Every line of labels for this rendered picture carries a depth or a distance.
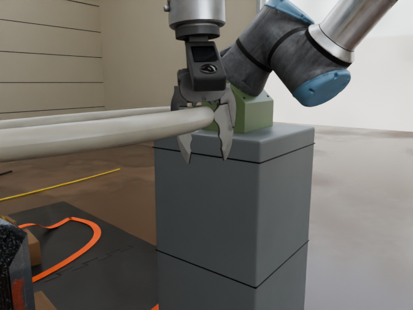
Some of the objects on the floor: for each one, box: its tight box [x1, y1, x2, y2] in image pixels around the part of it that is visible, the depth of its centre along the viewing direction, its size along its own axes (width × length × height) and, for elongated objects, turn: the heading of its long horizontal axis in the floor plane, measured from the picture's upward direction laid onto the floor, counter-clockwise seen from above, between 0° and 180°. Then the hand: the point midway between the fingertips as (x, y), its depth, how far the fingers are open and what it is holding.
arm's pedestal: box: [152, 124, 315, 310], centre depth 130 cm, size 50×50×85 cm
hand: (206, 154), depth 58 cm, fingers closed on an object, 5 cm apart
